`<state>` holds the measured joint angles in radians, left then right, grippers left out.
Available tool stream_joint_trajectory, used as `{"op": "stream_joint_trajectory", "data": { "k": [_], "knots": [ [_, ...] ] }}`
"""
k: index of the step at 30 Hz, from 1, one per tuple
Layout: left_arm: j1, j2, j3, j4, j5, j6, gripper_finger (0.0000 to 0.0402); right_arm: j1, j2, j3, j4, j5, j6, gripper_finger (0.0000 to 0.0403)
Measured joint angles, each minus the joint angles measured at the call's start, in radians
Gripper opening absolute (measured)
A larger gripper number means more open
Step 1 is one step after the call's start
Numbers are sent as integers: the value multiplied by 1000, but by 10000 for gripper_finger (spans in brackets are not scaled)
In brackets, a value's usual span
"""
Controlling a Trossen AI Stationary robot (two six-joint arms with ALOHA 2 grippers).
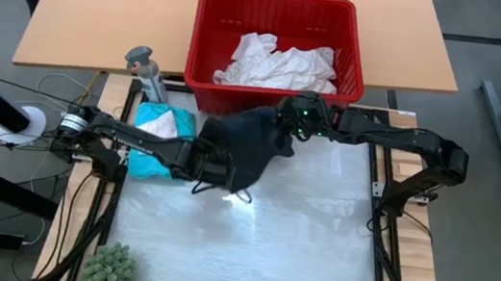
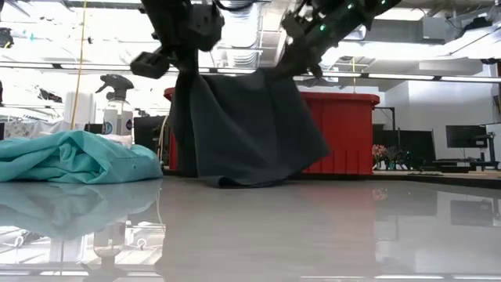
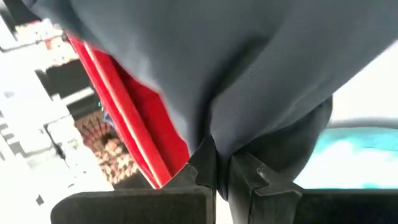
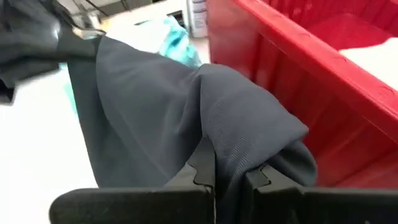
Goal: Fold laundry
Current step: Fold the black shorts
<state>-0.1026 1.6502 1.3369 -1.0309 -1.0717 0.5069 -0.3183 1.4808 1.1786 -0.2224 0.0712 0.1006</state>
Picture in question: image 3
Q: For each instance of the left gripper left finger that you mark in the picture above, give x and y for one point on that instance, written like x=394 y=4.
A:
x=130 y=207

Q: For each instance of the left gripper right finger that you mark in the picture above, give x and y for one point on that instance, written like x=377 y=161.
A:
x=311 y=207

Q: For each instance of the black garment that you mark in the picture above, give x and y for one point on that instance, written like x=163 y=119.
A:
x=248 y=62

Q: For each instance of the red plastic laundry basket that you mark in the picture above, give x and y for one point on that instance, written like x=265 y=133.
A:
x=149 y=124

